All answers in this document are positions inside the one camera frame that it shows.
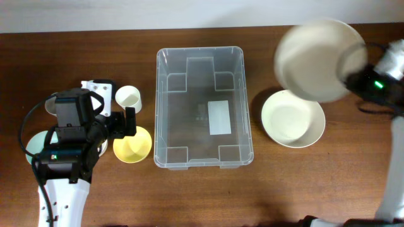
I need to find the cream cup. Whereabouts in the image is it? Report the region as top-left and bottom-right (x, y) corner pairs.
(115, 85), (142, 114)

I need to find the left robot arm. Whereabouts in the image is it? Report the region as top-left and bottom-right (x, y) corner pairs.
(32, 88), (136, 226)

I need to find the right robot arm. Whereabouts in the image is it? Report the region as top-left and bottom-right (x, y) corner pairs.
(298, 39), (403, 227)

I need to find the mint green small bowl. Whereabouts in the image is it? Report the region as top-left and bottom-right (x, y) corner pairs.
(26, 131), (58, 165)

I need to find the yellow small bowl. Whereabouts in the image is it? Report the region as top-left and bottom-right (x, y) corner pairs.
(113, 126), (153, 163)

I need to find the cream bowl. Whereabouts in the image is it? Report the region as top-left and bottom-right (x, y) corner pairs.
(261, 90), (326, 148)

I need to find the white label inside bin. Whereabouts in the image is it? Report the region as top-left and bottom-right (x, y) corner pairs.
(208, 100), (231, 136)

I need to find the white small bowl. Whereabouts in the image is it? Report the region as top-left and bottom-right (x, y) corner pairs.
(98, 139), (108, 156)

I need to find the mint green cup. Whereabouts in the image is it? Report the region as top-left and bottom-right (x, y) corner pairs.
(45, 93), (57, 117)

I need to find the clear plastic storage bin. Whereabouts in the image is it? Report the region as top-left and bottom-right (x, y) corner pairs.
(153, 46), (254, 170)

